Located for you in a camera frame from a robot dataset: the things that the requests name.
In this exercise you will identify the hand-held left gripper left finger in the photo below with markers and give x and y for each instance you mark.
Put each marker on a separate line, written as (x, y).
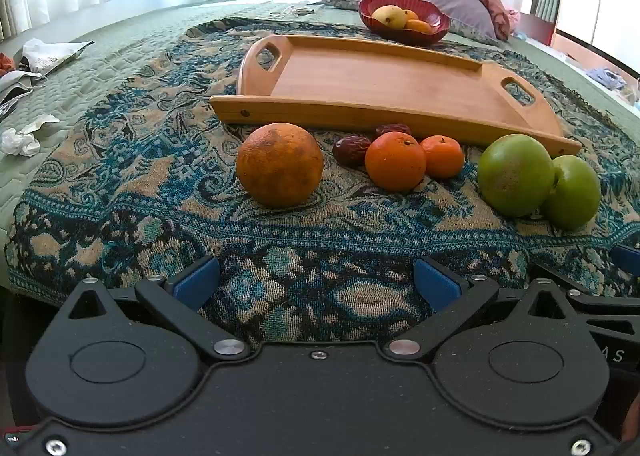
(195, 282)

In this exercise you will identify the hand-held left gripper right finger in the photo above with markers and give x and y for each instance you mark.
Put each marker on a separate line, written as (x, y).
(434, 282)

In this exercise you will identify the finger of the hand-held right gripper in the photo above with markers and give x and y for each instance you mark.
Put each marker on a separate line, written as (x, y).
(627, 258)
(600, 303)

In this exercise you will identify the small green round fruit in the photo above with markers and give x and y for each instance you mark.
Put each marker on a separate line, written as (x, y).
(575, 193)

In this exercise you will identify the small orange tangerine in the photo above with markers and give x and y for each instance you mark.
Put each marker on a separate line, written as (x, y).
(445, 159)

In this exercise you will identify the large green round fruit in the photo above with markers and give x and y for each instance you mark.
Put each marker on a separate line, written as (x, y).
(515, 176)

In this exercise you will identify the large brownish orange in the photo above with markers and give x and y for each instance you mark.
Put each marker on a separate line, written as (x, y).
(280, 166)

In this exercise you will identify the dark red date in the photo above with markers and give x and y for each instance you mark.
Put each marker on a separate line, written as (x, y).
(392, 130)
(350, 151)

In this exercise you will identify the wooden tray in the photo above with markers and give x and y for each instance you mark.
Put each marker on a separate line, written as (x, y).
(380, 81)

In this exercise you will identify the blue paisley blanket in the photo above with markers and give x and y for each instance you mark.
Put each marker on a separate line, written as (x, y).
(150, 176)

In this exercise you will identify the blue cloth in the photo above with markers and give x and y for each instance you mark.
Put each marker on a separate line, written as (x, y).
(607, 79)

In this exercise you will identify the white paper scrap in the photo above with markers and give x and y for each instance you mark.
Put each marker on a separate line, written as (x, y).
(42, 124)

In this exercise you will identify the crumpled white tissue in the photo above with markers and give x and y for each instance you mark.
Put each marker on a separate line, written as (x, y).
(20, 142)

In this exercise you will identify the green quilted bedspread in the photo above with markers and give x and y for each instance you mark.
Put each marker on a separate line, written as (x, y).
(100, 71)

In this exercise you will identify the orange citrus fruit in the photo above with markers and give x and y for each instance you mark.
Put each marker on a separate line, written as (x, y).
(419, 26)
(411, 15)

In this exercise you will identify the red fluted bowl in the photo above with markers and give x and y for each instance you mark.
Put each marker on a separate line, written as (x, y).
(430, 16)

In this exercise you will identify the crumpled grey plastic bag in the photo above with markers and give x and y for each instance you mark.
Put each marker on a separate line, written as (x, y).
(15, 86)

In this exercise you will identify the yellow mango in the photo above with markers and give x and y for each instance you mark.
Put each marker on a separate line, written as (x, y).
(387, 17)

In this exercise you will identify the white plastic bag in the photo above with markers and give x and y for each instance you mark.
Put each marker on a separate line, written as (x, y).
(50, 55)

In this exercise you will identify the white charger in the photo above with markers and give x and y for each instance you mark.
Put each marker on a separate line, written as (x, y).
(303, 11)

